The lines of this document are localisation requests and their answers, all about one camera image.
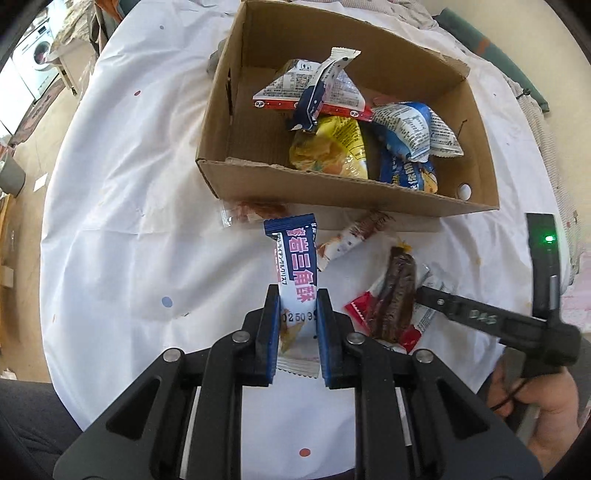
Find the white dotted bed sheet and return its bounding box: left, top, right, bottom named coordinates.
left=41, top=0, right=588, bottom=480

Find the red and white snack packet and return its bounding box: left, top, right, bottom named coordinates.
left=344, top=265, right=458, bottom=354

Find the person's left leg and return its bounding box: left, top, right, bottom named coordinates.
left=0, top=380, right=89, bottom=480

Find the small white table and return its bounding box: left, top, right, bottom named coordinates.
left=45, top=27, right=99, bottom=96

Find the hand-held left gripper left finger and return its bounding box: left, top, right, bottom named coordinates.
left=53, top=285, right=283, bottom=480

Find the dark brown jerky packet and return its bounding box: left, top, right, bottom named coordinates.
left=369, top=242, right=419, bottom=345

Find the beige dotted blanket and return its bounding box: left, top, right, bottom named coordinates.
left=502, top=69, right=591, bottom=288

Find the cardboard box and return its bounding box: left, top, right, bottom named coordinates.
left=195, top=0, right=502, bottom=232

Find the white red-striped snack packet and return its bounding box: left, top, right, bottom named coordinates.
left=252, top=58, right=375, bottom=122

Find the grey trash bin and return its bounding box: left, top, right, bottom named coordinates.
left=0, top=150, right=27, bottom=198

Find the brown and white candy wrapper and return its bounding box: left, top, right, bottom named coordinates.
left=340, top=210, right=396, bottom=246

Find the person's right hand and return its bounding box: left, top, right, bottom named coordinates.
left=487, top=357, right=581, bottom=472

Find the yellow snack packet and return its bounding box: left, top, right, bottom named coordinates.
left=288, top=115, right=370, bottom=181

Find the small white printed snack packet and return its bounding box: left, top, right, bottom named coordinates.
left=316, top=233, right=352, bottom=271

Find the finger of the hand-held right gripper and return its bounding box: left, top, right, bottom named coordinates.
left=417, top=285, right=506, bottom=343

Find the patterned floor rug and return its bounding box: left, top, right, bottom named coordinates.
left=8, top=80, right=61, bottom=149

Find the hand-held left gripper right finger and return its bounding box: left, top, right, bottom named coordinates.
left=316, top=288, right=544, bottom=480

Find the blue and white snack packet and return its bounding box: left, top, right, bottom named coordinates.
left=371, top=101, right=464, bottom=162

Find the clear wrapped reddish snack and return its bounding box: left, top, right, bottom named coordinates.
left=219, top=199, right=287, bottom=230

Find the navy and white snack packet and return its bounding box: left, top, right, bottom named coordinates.
left=288, top=46, right=362, bottom=133
left=263, top=213, right=324, bottom=377

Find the blue cartoon bear snack packet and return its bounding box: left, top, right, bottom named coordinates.
left=376, top=138, right=439, bottom=193

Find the white washing machine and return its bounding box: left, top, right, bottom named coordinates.
left=11, top=13, right=61, bottom=101

